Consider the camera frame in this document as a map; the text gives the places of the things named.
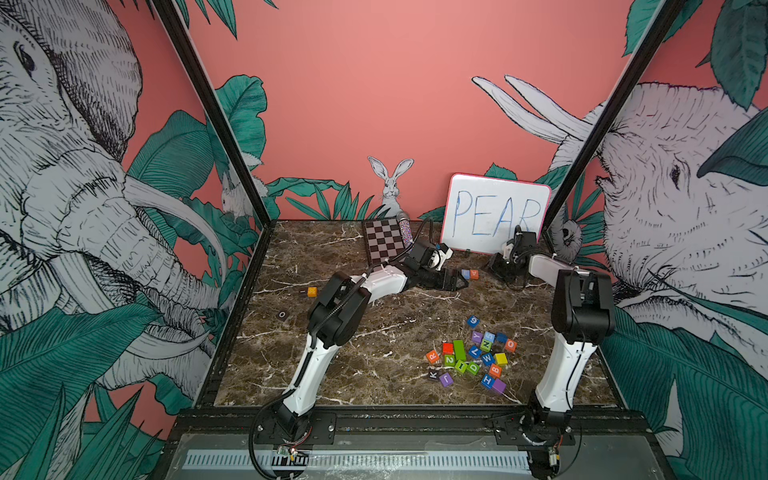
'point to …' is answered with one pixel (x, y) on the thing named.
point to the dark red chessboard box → (383, 240)
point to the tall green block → (460, 350)
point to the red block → (448, 348)
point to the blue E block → (465, 274)
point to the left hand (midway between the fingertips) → (462, 281)
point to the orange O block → (511, 345)
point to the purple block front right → (499, 385)
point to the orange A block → (474, 274)
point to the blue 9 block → (473, 321)
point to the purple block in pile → (477, 337)
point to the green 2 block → (449, 360)
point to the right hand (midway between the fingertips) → (483, 262)
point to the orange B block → (495, 370)
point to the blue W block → (488, 359)
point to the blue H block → (488, 381)
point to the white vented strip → (366, 460)
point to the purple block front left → (446, 380)
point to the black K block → (433, 374)
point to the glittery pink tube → (404, 222)
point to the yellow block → (501, 358)
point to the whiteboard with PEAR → (481, 213)
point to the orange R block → (432, 356)
